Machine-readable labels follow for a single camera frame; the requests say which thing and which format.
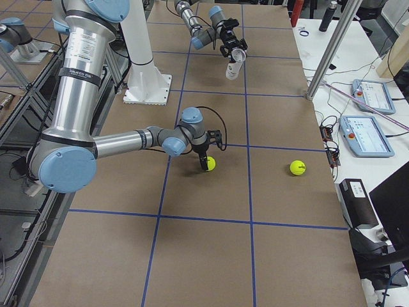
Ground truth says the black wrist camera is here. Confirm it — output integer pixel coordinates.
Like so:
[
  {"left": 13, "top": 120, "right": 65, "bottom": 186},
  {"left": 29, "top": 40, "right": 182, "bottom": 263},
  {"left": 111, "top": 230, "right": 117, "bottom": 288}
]
[
  {"left": 206, "top": 130, "right": 223, "bottom": 150},
  {"left": 222, "top": 18, "right": 240, "bottom": 31}
]

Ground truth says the clear tennis ball can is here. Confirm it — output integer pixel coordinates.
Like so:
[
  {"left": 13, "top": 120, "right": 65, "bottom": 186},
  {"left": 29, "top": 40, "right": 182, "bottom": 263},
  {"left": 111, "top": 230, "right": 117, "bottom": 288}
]
[{"left": 226, "top": 48, "right": 247, "bottom": 80}]

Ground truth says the aluminium frame post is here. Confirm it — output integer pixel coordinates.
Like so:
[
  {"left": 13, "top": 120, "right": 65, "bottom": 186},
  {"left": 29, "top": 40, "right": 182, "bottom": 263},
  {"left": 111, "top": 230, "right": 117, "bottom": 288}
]
[{"left": 305, "top": 0, "right": 362, "bottom": 100}]

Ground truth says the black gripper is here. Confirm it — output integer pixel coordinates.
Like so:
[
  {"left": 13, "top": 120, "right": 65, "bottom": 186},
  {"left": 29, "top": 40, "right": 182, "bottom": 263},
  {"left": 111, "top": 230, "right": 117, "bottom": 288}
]
[
  {"left": 192, "top": 142, "right": 209, "bottom": 170},
  {"left": 220, "top": 29, "right": 248, "bottom": 58}
]

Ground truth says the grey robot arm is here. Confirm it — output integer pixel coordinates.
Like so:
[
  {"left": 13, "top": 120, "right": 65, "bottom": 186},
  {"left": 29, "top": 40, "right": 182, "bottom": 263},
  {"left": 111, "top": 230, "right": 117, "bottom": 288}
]
[
  {"left": 28, "top": 1, "right": 210, "bottom": 193},
  {"left": 174, "top": 1, "right": 248, "bottom": 63}
]

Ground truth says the near blue teach pendant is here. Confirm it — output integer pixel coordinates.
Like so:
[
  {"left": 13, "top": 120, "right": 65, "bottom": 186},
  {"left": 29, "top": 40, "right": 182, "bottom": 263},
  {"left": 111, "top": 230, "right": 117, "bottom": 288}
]
[{"left": 339, "top": 116, "right": 395, "bottom": 158}]

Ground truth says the black water bottle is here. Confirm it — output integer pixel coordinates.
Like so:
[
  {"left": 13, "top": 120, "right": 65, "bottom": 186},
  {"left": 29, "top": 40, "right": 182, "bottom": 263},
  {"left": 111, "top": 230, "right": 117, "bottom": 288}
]
[{"left": 318, "top": 1, "right": 337, "bottom": 32}]

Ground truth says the blue teach pendant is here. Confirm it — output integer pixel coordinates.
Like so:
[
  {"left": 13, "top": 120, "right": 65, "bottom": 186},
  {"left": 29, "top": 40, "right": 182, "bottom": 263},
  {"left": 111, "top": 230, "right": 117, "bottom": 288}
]
[
  {"left": 352, "top": 79, "right": 396, "bottom": 114},
  {"left": 339, "top": 116, "right": 395, "bottom": 158}
]

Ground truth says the far blue teach pendant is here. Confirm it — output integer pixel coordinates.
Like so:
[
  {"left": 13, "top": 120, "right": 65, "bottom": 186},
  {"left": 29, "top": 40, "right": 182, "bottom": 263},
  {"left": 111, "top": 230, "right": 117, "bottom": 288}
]
[{"left": 352, "top": 79, "right": 396, "bottom": 114}]

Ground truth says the black monitor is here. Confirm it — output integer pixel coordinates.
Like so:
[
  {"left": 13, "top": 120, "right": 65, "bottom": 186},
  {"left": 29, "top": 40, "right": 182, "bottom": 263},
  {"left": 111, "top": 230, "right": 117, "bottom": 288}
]
[{"left": 369, "top": 163, "right": 409, "bottom": 249}]

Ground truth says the metal reacher grabber stick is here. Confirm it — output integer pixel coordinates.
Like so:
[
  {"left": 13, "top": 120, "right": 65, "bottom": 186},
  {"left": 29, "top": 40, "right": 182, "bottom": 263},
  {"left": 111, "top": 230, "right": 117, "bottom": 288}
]
[{"left": 321, "top": 81, "right": 409, "bottom": 131}]

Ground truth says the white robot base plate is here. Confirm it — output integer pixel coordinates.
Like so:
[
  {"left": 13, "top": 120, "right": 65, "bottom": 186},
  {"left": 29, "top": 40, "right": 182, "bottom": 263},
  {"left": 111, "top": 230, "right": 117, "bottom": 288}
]
[{"left": 123, "top": 67, "right": 172, "bottom": 106}]

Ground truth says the black box with label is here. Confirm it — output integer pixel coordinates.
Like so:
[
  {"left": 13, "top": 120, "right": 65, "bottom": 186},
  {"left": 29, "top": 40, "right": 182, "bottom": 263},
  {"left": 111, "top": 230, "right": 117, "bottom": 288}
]
[{"left": 338, "top": 178, "right": 379, "bottom": 230}]

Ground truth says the yellow far tennis ball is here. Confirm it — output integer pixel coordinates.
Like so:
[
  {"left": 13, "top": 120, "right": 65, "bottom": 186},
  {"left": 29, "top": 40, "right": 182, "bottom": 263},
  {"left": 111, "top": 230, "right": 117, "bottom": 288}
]
[{"left": 289, "top": 160, "right": 306, "bottom": 176}]

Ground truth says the yellow Wilson tennis ball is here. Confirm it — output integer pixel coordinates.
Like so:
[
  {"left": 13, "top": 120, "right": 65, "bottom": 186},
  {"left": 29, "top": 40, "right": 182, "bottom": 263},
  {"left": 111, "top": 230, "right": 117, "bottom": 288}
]
[{"left": 206, "top": 156, "right": 217, "bottom": 171}]

